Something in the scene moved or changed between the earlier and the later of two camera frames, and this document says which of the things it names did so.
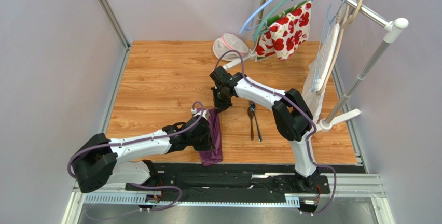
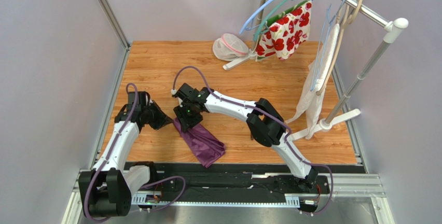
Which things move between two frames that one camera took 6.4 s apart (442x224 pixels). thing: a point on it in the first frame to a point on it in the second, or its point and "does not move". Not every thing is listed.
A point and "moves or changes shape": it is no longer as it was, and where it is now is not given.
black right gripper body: (221, 101) to (186, 121)
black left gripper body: (202, 143) to (154, 117)
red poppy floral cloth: (285, 33) does not move
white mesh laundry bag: (229, 41) does not move
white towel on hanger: (317, 70) does not move
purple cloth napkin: (208, 157) moves or changes shape
